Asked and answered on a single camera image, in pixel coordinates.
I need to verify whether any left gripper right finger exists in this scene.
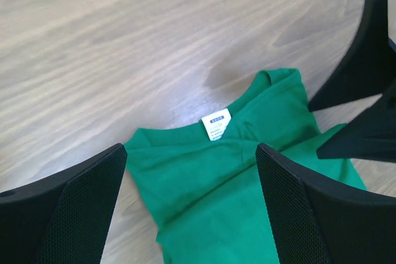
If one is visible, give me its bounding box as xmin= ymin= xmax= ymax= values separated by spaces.
xmin=256 ymin=143 xmax=395 ymax=263

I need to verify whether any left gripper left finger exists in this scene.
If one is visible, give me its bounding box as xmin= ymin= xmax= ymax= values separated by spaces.
xmin=1 ymin=143 xmax=127 ymax=263

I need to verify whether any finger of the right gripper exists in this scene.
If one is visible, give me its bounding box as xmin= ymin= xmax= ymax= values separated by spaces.
xmin=317 ymin=83 xmax=395 ymax=163
xmin=308 ymin=0 xmax=395 ymax=111

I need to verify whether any green t-shirt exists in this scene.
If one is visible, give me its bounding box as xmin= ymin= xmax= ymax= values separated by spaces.
xmin=125 ymin=69 xmax=364 ymax=263

